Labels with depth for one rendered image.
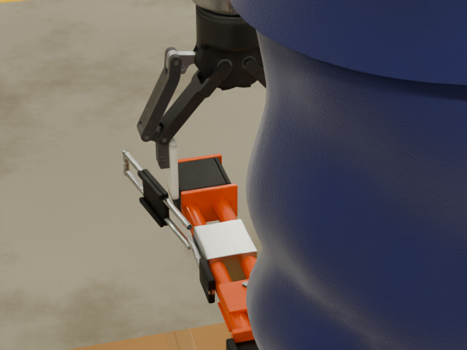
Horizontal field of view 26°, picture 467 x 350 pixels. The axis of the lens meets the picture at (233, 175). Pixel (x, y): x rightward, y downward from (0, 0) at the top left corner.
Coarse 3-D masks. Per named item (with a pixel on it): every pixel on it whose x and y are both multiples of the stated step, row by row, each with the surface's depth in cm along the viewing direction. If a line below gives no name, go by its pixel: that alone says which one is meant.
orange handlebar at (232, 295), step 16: (192, 208) 127; (224, 208) 127; (192, 224) 125; (224, 272) 117; (224, 288) 113; (240, 288) 113; (224, 304) 112; (240, 304) 111; (224, 320) 113; (240, 320) 109
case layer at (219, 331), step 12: (216, 324) 191; (144, 336) 188; (156, 336) 188; (168, 336) 188; (180, 336) 188; (192, 336) 188; (204, 336) 188; (216, 336) 188; (228, 336) 188; (84, 348) 185; (96, 348) 185; (108, 348) 185; (120, 348) 185; (132, 348) 185; (144, 348) 185; (156, 348) 185; (168, 348) 185; (180, 348) 185; (192, 348) 185; (204, 348) 185; (216, 348) 185
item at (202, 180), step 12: (204, 156) 135; (216, 156) 135; (180, 168) 133; (192, 168) 133; (204, 168) 133; (216, 168) 133; (180, 180) 130; (192, 180) 130; (204, 180) 130; (216, 180) 130; (228, 180) 130; (180, 192) 128; (192, 192) 128; (204, 192) 128; (216, 192) 129; (228, 192) 129; (180, 204) 129; (204, 204) 129; (204, 216) 130; (216, 216) 131
